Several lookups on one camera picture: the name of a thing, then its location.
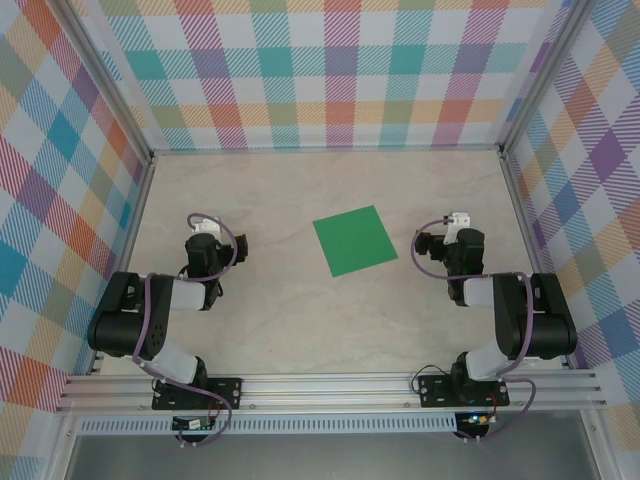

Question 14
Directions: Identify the long aluminium table edge rail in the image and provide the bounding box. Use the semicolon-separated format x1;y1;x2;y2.
89;154;157;376
498;152;576;371

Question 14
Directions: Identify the aluminium mounting rail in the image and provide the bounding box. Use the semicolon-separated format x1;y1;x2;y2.
54;368;609;414

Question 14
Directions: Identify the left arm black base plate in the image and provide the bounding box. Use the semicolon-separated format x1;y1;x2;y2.
151;377;244;412

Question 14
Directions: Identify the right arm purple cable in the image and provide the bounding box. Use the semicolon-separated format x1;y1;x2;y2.
410;216;537;444

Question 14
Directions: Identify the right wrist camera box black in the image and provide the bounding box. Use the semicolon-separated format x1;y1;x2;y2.
416;231;445;262

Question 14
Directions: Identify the grey metal bottom panel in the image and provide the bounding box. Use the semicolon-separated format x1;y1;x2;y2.
64;432;601;480

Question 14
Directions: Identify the short aluminium table edge rail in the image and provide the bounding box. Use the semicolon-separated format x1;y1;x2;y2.
149;143;506;157

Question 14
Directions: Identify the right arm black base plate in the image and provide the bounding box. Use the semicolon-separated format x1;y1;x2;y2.
418;373;511;409

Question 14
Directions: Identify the green square paper sheet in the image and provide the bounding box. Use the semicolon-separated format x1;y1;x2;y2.
312;204;400;278

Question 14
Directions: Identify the grey slotted cable duct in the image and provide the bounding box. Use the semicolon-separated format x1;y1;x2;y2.
77;413;459;436

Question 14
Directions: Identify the aluminium frame post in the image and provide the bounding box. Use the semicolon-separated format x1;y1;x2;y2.
499;0;591;154
58;0;154;162

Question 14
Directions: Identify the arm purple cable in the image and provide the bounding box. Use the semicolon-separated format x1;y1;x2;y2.
132;212;239;449
410;216;537;444

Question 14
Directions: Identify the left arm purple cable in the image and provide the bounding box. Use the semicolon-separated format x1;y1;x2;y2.
132;212;239;449

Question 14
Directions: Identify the right white camera mount bracket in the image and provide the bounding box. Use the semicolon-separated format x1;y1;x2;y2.
443;211;473;246

